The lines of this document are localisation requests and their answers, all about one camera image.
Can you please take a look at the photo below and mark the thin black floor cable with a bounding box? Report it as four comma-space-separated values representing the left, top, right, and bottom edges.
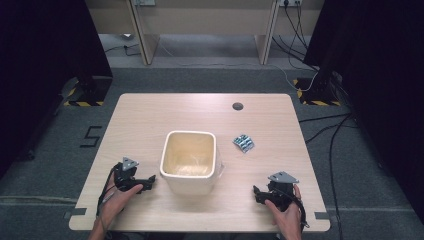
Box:
103, 42, 142, 57

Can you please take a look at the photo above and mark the person's right hand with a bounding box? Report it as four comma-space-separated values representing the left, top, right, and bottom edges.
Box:
264, 183, 303, 234

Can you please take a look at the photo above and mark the black socket cables bundle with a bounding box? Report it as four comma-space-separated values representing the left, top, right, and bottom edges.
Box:
271, 3, 320, 72

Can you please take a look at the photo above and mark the white floor cable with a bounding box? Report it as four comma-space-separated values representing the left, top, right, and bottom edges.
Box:
156, 39, 320, 93

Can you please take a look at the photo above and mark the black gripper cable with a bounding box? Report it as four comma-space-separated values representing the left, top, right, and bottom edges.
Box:
288, 190, 311, 232
95, 165, 118, 240

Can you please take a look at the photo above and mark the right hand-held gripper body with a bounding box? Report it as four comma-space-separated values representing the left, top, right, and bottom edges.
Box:
261, 170, 301, 213

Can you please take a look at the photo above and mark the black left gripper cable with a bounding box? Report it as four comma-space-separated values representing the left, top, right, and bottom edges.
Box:
95, 165, 118, 240

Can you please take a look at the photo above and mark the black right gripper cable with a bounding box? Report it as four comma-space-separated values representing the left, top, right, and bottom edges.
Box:
288, 190, 311, 232

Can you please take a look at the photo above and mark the person's left hand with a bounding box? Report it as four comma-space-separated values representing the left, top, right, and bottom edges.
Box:
99, 170, 144, 231

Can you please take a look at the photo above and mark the black curtain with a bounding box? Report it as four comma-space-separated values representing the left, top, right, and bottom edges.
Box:
0, 0, 114, 181
302, 0, 424, 226

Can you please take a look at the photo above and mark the black tape floor marker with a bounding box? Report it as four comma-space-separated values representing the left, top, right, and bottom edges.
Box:
79, 125, 103, 149

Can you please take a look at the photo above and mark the silver blue blister pack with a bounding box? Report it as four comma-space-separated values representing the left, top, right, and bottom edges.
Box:
232, 133, 256, 154

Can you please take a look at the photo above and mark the cream plastic waste bin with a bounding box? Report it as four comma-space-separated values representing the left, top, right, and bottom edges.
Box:
159, 130, 225, 196

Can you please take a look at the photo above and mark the black stand base striped tape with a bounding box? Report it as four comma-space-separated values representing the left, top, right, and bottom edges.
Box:
62, 75, 114, 108
292, 77, 343, 108

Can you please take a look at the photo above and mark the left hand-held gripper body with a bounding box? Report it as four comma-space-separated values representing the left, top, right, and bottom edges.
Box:
112, 156, 148, 194

